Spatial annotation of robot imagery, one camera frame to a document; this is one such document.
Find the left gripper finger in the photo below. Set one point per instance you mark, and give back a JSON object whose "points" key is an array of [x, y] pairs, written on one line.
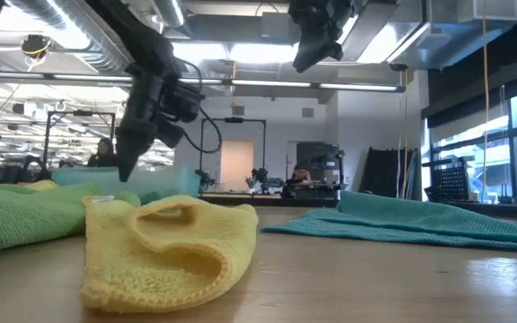
{"points": [[133, 148]]}

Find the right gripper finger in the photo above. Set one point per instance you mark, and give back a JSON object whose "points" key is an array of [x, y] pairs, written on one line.
{"points": [[317, 49]]}

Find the teal microfiber towel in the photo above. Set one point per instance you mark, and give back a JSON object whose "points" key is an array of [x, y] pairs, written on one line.
{"points": [[397, 224]]}

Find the small background robot arm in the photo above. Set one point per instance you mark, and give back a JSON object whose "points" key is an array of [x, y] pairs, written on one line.
{"points": [[260, 176], [204, 179]]}

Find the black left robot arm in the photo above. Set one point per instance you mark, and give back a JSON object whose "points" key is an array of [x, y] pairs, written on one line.
{"points": [[151, 45]]}

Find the green microfiber towel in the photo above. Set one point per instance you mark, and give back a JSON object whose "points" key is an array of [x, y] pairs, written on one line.
{"points": [[25, 215]]}

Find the person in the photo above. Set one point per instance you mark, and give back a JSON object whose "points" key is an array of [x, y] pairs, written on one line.
{"points": [[103, 154], [301, 174]]}

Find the translucent teal plastic bin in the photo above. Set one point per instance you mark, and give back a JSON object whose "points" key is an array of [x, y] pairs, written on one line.
{"points": [[173, 179]]}

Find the long ceiling light strip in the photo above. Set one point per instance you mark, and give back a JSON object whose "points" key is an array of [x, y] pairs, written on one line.
{"points": [[267, 83]]}

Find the pale door panel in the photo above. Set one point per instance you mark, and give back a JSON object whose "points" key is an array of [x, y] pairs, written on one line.
{"points": [[236, 166]]}

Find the black perforated crate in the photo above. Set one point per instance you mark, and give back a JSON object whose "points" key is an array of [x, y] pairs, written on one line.
{"points": [[449, 184]]}

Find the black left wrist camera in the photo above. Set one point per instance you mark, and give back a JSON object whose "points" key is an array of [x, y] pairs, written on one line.
{"points": [[184, 103]]}

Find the black gantry frame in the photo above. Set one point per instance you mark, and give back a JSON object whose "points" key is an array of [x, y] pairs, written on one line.
{"points": [[233, 119], [79, 113]]}

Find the silver ventilation duct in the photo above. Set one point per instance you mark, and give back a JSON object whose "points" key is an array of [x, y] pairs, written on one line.
{"points": [[70, 36]]}

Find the black aluminium table frame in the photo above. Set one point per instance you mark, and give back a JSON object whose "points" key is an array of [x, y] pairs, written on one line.
{"points": [[285, 202]]}

